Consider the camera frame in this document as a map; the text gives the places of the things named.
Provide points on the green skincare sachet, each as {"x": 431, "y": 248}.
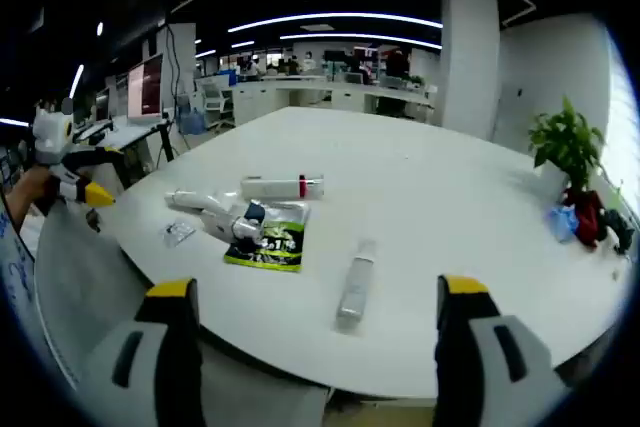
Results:
{"x": 280, "y": 247}

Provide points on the potted green plant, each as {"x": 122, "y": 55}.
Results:
{"x": 565, "y": 142}

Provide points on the whiteboard with blue writing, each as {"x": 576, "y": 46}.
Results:
{"x": 15, "y": 267}

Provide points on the computer monitor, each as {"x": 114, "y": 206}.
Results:
{"x": 145, "y": 87}

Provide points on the white skincare bottle red collar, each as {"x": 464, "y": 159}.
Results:
{"x": 270, "y": 188}

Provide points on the white skincare tube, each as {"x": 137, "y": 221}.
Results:
{"x": 187, "y": 199}

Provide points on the white office chair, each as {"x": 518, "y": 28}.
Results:
{"x": 215, "y": 97}

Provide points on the clear skincare sachet blue label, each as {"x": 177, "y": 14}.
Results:
{"x": 177, "y": 232}

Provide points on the dark cloth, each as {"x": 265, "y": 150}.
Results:
{"x": 617, "y": 229}

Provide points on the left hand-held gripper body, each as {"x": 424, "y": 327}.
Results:
{"x": 52, "y": 134}

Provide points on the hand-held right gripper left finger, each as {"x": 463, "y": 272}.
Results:
{"x": 150, "y": 372}

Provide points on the blue water jug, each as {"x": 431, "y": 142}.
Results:
{"x": 190, "y": 122}

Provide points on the row of white office desks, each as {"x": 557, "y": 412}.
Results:
{"x": 310, "y": 92}

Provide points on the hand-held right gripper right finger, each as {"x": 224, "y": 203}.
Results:
{"x": 465, "y": 347}

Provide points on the black tripod stand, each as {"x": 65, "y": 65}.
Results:
{"x": 165, "y": 142}

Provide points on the blue cloth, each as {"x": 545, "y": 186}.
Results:
{"x": 562, "y": 224}

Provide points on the long ceiling light strip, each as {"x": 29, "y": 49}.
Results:
{"x": 350, "y": 35}
{"x": 350, "y": 13}

